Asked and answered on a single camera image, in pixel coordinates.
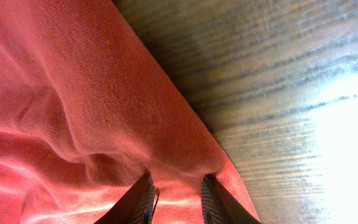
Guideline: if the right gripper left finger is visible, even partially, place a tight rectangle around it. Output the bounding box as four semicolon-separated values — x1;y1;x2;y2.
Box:
94;171;160;224

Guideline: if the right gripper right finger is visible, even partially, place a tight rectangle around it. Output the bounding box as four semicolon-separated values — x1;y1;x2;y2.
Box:
201;174;261;224

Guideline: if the orange soccer t-shirt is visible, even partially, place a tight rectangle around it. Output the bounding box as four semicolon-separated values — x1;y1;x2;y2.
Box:
0;0;255;223

